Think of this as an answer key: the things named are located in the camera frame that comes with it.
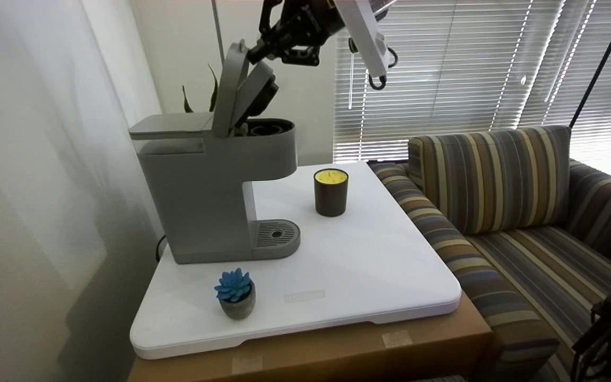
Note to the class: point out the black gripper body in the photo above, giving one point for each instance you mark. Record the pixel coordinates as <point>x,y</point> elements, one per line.
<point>317,18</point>

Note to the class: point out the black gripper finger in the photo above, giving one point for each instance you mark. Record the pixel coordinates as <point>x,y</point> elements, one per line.
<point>286,54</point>
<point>268,18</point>

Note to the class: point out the grey coffee machine lid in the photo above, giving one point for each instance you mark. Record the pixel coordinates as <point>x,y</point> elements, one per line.
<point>237,89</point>

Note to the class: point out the grey coffee machine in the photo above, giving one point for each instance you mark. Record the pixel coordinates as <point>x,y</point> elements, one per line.
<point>195,193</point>

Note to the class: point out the thin grey plant stem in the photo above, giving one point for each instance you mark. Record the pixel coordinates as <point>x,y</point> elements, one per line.
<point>217,28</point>

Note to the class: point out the green plant leaves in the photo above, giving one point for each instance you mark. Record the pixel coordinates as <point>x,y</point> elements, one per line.
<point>187,105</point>

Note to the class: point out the yellow candle in dark glass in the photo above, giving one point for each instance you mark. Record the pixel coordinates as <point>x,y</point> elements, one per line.
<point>332,194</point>

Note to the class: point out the white window blinds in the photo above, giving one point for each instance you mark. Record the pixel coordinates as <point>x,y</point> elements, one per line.
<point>488,77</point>

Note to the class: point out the white plastic board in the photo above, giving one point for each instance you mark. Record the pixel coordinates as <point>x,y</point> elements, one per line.
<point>361,263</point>

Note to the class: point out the striped sofa back cushion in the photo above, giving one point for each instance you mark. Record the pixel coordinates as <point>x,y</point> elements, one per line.
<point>492,177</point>

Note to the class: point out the blue succulent in grey pot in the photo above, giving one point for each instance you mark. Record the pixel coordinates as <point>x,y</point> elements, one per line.
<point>236,289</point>

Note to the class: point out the black slanted pole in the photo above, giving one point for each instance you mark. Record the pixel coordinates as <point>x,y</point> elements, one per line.
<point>598,65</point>

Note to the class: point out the brown cardboard box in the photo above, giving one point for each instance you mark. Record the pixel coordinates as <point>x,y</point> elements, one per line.
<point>349,351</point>

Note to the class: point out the striped sofa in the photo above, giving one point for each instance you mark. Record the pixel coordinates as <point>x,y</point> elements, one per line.
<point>530,269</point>

